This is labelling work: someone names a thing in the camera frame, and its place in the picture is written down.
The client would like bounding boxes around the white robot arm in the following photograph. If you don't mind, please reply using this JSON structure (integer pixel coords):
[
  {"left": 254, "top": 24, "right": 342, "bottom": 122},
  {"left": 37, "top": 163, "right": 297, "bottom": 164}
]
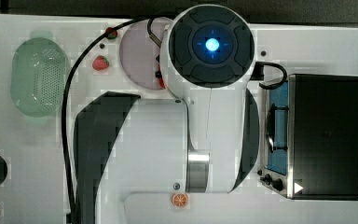
[{"left": 74, "top": 5, "right": 259, "bottom": 224}]

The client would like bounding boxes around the purple round plate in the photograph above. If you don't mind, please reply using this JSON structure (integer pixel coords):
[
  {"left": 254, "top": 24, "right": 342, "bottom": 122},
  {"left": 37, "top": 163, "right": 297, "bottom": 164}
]
[{"left": 119, "top": 20, "right": 163, "bottom": 91}]

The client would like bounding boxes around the orange slice toy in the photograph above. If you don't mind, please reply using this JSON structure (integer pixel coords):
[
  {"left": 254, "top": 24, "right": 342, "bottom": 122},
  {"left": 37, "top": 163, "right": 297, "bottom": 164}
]
[{"left": 171, "top": 193, "right": 188, "bottom": 208}]

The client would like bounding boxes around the red toy strawberry lower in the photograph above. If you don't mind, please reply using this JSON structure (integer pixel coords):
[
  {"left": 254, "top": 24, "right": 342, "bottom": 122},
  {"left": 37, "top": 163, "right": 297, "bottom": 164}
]
[{"left": 92, "top": 55, "right": 110, "bottom": 71}]

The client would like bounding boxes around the red toy strawberry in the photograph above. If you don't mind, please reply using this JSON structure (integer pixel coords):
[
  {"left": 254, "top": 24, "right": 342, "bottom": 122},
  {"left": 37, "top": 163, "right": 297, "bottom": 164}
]
[
  {"left": 105, "top": 27, "right": 118, "bottom": 39},
  {"left": 92, "top": 55, "right": 110, "bottom": 71}
]

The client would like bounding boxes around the red toy strawberry upper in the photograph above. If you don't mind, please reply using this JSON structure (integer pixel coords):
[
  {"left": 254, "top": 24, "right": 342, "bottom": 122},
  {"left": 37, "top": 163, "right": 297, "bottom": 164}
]
[{"left": 105, "top": 27, "right": 118, "bottom": 39}]

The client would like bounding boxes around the black toaster oven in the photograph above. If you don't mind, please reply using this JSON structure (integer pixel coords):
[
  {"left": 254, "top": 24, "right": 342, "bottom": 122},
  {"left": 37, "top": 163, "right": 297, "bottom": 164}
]
[{"left": 258, "top": 74, "right": 358, "bottom": 201}]

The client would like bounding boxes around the green perforated colander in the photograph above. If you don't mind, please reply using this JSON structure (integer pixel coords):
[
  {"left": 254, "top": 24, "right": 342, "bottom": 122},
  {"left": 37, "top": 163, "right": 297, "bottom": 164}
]
[{"left": 10, "top": 31, "right": 69, "bottom": 119}]

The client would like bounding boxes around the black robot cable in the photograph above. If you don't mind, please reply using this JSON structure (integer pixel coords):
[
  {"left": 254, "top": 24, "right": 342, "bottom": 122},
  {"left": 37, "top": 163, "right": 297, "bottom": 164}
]
[{"left": 61, "top": 15, "right": 157, "bottom": 224}]

